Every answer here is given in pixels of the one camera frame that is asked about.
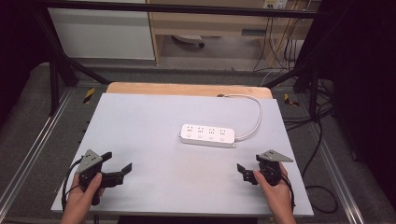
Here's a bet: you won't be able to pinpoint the black floor cable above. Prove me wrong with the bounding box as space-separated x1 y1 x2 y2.
284 99 339 215

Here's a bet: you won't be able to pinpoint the white power strip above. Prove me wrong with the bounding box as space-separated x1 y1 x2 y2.
177 123 237 148

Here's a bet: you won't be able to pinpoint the white wall socket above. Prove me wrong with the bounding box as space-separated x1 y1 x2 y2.
262 0 290 10

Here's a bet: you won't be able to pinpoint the black horizontal frame bar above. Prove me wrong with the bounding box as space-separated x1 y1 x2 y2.
34 1 319 20

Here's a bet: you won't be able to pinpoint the dark curtain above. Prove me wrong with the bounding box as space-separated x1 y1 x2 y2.
0 0 52 125
297 0 396 203

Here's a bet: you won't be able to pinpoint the yellow black floor tape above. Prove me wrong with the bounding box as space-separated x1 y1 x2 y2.
283 92 301 107
82 87 96 105

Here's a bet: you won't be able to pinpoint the person's right hand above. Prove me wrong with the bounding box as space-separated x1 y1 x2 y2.
252 161 297 224

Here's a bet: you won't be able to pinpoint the black metal stand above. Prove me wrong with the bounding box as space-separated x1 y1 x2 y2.
264 59 323 121
33 8 112 118

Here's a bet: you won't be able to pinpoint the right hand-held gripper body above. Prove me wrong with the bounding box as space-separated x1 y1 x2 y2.
259 149 294 188

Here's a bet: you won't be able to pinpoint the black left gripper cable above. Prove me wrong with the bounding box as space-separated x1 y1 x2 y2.
61 157 84 213

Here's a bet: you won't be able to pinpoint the office chair base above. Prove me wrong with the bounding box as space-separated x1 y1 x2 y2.
172 34 206 49

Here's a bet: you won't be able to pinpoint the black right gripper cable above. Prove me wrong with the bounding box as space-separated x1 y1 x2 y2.
279 173 296 213

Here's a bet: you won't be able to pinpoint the hanging black cables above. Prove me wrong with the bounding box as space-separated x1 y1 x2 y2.
252 17 302 73

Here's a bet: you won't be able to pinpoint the white power strip cable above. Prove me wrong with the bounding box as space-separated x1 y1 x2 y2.
218 93 263 142

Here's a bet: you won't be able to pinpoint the white cabinet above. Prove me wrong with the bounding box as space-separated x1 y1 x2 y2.
48 0 156 61

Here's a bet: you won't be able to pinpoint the aluminium floor rail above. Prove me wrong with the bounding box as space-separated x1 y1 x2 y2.
306 120 366 224
0 88 75 213

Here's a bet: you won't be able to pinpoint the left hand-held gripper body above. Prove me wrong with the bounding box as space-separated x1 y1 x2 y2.
76 149 111 192

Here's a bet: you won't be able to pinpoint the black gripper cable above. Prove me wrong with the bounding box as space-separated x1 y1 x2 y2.
279 173 296 213
61 157 84 213

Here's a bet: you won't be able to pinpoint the light wooden table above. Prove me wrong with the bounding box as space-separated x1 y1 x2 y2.
106 81 275 100

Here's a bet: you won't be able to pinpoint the person's left hand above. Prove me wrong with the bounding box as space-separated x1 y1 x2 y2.
60 172 106 224

